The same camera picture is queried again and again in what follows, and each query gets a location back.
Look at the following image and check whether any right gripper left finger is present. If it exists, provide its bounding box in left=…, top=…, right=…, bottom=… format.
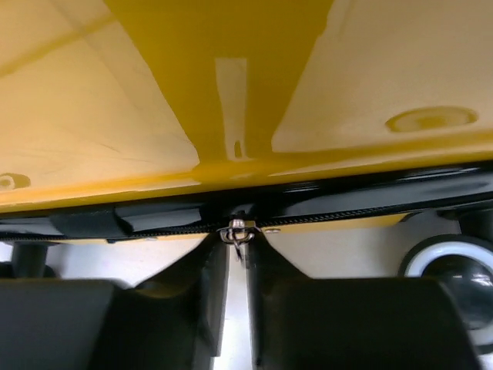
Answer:
left=1, top=234, right=227, bottom=369

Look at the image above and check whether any yellow hard-shell suitcase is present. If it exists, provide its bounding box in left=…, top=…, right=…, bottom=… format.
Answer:
left=1, top=1, right=492, bottom=334

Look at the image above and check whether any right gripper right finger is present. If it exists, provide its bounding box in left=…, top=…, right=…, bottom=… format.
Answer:
left=246, top=234, right=481, bottom=369

